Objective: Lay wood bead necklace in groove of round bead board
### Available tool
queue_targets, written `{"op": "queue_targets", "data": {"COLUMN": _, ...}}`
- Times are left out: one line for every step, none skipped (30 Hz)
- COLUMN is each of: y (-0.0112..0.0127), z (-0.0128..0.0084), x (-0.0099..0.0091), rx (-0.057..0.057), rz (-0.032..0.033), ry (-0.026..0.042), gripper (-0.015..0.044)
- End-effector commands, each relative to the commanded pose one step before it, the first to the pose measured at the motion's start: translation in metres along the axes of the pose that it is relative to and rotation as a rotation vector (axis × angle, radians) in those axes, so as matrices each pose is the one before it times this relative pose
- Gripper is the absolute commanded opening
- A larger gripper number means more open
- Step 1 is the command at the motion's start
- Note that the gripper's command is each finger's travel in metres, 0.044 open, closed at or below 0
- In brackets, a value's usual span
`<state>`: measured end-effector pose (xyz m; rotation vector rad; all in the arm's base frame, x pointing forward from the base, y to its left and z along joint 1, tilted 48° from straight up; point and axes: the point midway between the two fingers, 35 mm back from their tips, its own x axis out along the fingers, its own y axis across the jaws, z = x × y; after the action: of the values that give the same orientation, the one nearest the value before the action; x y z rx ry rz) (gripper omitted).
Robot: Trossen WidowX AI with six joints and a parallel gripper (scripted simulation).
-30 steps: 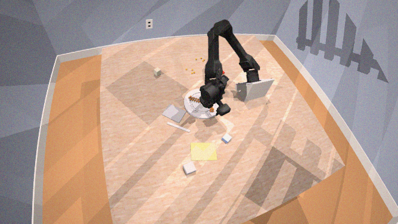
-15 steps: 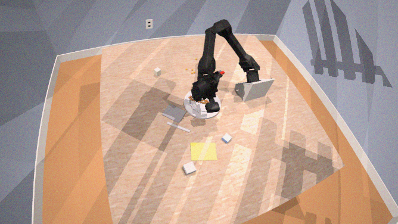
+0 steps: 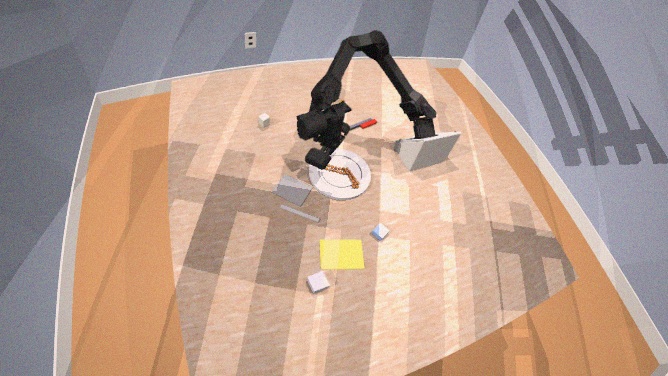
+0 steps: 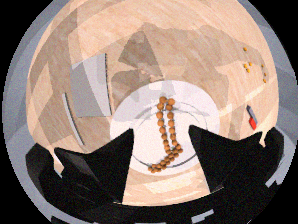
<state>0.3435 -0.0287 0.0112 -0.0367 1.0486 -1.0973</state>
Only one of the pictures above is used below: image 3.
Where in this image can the yellow flat square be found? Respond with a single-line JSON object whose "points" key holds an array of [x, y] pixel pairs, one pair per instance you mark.
{"points": [[341, 254]]}

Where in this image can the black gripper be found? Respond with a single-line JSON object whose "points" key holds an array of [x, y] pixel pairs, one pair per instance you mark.
{"points": [[329, 142]]}

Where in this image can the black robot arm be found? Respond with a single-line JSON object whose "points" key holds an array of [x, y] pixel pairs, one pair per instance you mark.
{"points": [[328, 89]]}

